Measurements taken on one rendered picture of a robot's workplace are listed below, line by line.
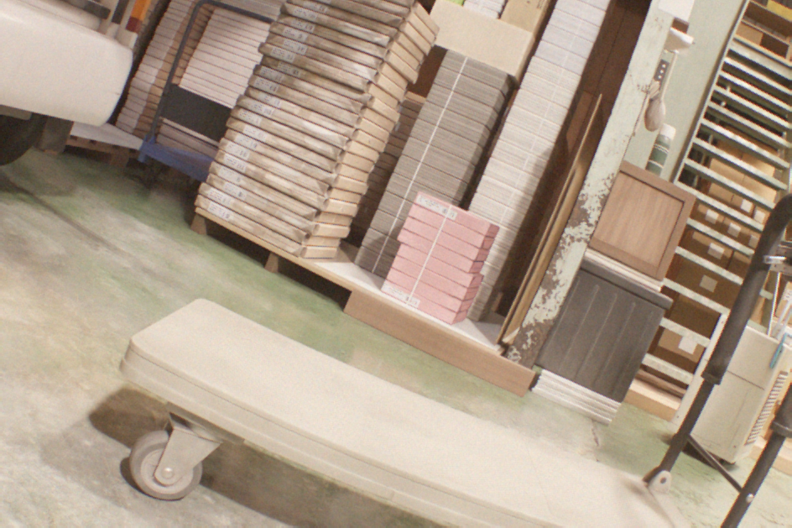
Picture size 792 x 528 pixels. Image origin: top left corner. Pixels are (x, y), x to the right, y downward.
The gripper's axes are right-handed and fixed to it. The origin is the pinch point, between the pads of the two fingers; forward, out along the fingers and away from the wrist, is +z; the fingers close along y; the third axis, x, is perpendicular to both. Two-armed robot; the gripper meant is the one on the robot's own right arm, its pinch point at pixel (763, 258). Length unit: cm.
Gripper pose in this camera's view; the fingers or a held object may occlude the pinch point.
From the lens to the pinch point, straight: 138.7
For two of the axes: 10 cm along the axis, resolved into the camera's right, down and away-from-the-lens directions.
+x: 0.6, -10.0, -0.7
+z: -10.0, -0.7, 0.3
